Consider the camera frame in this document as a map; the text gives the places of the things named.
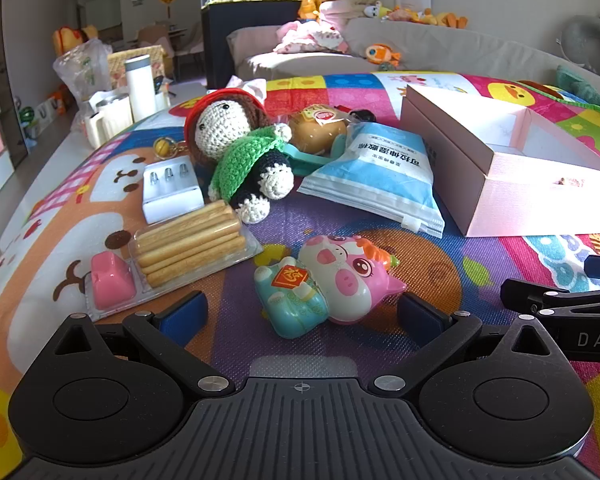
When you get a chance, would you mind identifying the white thermos bottle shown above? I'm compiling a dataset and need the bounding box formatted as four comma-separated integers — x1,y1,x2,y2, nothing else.
124,55,157,122

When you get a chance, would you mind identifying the crochet doll green coat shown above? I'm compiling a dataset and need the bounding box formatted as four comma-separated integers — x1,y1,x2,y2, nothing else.
185,87,298,224

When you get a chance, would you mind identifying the pink white bow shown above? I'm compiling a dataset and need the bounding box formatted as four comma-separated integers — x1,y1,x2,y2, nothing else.
225,75,269,107

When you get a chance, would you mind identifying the orange fish plush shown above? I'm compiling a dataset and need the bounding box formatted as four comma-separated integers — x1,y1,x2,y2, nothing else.
365,42,402,66

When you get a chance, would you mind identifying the row of yellow duck plushes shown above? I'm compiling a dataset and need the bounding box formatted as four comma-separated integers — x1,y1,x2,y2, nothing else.
387,5,469,29

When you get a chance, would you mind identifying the teal strap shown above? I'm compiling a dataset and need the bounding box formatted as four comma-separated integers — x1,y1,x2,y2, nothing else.
285,144,332,169

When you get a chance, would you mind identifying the pink clothes pile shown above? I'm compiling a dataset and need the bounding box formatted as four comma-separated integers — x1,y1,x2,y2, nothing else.
272,20,352,55

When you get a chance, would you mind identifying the blue white zip bag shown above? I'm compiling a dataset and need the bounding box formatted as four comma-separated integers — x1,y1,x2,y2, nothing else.
297,121,446,235

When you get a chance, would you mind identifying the beige sofa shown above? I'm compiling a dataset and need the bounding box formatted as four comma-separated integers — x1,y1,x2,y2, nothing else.
227,17,600,126

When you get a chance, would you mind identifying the pink pig toy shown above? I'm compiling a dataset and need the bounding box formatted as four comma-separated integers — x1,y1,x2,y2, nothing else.
298,234,408,325

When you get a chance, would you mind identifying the white jug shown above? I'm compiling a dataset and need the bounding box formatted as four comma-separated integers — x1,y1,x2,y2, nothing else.
82,92,133,149

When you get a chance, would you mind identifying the biscuit stick pack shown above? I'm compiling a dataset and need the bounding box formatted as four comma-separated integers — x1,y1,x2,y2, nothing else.
83,199,263,322

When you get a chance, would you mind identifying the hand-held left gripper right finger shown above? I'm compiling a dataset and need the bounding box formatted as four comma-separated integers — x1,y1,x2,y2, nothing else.
369,292,554,399

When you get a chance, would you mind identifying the packaged bread bun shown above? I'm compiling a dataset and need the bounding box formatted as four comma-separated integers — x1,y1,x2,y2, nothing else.
286,103,353,157

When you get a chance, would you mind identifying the gold cheese keychain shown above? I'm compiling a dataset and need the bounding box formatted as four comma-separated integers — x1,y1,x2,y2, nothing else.
152,136,191,162

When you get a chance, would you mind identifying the wicker basket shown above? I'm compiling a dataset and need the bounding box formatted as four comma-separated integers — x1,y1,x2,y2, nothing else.
107,45,167,89

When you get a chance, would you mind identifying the green cushion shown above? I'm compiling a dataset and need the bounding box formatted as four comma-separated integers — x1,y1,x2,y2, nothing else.
555,65,600,124

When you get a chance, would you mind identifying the black fish tank cabinet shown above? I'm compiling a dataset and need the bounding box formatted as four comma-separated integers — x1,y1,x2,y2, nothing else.
201,2,311,89

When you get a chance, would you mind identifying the grey neck pillow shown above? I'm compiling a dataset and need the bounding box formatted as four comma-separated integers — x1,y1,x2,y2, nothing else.
560,10,600,74

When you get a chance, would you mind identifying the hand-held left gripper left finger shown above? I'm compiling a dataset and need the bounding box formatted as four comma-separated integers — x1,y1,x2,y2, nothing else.
55,291,235,397

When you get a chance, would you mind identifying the colourful cartoon play mat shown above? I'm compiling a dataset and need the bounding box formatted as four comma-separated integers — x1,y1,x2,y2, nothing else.
0,71,600,480

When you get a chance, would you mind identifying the white battery charger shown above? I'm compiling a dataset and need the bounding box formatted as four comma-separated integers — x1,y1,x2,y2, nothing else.
141,156,204,225

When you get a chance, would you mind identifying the beige dining chair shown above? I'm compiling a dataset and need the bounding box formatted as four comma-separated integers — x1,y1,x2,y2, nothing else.
172,25,207,68

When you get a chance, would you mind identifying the white duck plush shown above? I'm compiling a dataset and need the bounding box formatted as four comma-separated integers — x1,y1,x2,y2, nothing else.
362,1,393,20

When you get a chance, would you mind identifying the pink cardboard box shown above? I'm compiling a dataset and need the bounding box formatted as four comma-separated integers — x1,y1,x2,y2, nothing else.
399,83,600,238

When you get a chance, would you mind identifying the clear plastic bag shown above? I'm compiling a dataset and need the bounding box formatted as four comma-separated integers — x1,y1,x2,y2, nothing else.
53,39,113,102

